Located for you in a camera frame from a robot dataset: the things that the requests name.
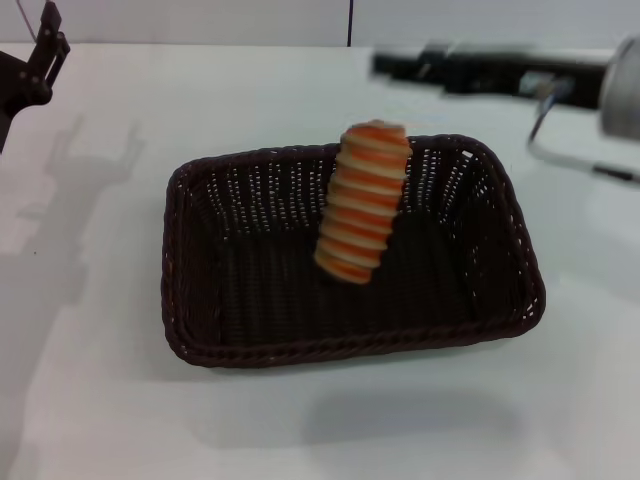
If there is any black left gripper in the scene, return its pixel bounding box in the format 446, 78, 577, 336
0, 0, 72, 114

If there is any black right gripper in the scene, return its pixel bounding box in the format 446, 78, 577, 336
372, 40, 621, 110

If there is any orange striped bread roll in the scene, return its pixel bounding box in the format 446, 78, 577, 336
313, 119, 412, 286

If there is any dark brown woven basket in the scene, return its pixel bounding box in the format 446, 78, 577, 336
159, 132, 547, 370

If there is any grey right arm cable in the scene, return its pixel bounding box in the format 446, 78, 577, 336
526, 79, 640, 187

